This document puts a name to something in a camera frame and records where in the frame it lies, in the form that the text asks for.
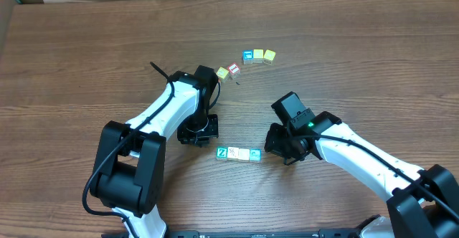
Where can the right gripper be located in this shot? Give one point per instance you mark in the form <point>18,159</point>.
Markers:
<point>273,143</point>

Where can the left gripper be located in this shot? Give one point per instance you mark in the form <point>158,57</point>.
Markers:
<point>185,135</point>

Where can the blue letter P block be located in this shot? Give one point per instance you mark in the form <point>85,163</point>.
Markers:
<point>255,155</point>

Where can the green letter Z block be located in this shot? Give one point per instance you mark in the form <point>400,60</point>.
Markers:
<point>222,153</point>

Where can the white picture block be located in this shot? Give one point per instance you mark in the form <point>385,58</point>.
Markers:
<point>233,153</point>

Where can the yellow block cluster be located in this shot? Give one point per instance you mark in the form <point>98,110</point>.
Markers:
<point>244,154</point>
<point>223,74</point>

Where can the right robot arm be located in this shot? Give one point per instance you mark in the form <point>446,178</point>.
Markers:
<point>421,203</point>

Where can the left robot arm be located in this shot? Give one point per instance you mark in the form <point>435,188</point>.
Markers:
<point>128,171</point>

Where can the red letter I block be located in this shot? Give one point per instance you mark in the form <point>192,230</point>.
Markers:
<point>234,70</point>

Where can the yellow block top right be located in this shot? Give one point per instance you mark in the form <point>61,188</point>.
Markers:
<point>269,57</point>

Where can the blue letter block top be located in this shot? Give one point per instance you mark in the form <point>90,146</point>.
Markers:
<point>247,57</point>

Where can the yellow block top middle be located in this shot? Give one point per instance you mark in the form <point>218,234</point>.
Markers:
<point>258,56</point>

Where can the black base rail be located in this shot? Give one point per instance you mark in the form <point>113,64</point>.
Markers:
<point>321,233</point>

